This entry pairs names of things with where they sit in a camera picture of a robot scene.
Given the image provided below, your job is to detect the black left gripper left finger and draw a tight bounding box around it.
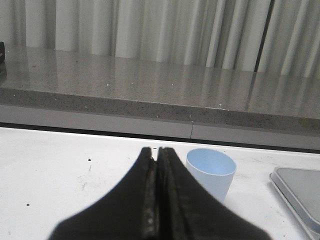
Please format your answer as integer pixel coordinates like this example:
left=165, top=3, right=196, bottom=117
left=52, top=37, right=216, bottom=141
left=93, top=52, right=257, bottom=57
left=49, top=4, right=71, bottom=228
left=49, top=147, right=159, bottom=240

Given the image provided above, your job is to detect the light blue plastic cup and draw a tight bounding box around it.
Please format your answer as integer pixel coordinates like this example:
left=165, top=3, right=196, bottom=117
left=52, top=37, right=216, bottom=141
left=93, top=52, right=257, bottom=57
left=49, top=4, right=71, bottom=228
left=186, top=148, right=237, bottom=203

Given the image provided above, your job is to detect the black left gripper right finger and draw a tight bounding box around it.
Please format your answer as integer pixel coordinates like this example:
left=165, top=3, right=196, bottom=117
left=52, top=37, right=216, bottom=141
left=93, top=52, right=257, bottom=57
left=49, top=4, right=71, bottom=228
left=157, top=147, right=270, bottom=240

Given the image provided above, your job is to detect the black object on ledge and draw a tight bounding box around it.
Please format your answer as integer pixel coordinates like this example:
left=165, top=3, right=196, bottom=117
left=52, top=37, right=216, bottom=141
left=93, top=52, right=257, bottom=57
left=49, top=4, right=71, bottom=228
left=0, top=41, right=6, bottom=74

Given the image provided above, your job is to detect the white pleated curtain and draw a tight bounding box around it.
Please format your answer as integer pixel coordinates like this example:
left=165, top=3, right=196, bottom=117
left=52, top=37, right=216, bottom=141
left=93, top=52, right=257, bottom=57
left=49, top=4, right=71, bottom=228
left=0, top=0, right=320, bottom=78

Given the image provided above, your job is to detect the silver digital kitchen scale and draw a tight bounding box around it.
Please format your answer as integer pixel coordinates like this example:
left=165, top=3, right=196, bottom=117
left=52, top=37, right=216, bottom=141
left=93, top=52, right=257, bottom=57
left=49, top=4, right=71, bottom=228
left=269, top=166, right=320, bottom=240

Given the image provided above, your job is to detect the grey stone counter ledge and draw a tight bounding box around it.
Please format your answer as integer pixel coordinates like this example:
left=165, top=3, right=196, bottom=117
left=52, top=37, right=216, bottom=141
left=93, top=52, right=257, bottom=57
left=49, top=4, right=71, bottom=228
left=0, top=46, right=320, bottom=136

